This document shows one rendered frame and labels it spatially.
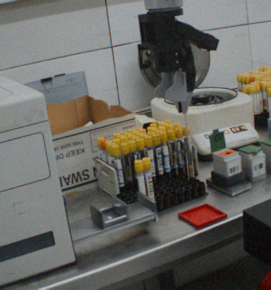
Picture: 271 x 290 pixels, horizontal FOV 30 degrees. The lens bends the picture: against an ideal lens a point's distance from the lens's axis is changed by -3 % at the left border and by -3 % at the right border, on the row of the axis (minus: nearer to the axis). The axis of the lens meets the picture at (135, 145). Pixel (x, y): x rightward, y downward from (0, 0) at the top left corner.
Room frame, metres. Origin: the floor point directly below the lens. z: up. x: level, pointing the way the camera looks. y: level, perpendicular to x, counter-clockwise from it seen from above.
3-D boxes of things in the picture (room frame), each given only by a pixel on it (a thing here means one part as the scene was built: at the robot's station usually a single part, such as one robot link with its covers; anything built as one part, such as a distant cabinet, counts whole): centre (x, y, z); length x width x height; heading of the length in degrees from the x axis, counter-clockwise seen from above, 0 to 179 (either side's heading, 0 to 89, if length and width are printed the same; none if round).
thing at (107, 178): (1.09, -0.02, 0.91); 0.20 x 0.10 x 0.07; 116
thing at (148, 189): (0.98, -0.04, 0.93); 0.17 x 0.09 x 0.11; 116
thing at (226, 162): (1.00, -0.19, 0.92); 0.05 x 0.04 x 0.06; 28
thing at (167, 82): (1.02, -0.08, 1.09); 0.06 x 0.03 x 0.09; 116
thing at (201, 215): (0.88, -0.11, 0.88); 0.07 x 0.07 x 0.01; 26
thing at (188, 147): (1.02, -0.11, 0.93); 0.01 x 0.01 x 0.10; 26
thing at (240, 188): (1.00, -0.19, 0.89); 0.09 x 0.05 x 0.04; 28
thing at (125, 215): (0.83, 0.08, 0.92); 0.21 x 0.07 x 0.05; 116
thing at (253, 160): (1.03, -0.25, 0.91); 0.05 x 0.04 x 0.07; 26
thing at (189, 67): (1.00, -0.12, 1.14); 0.05 x 0.02 x 0.09; 26
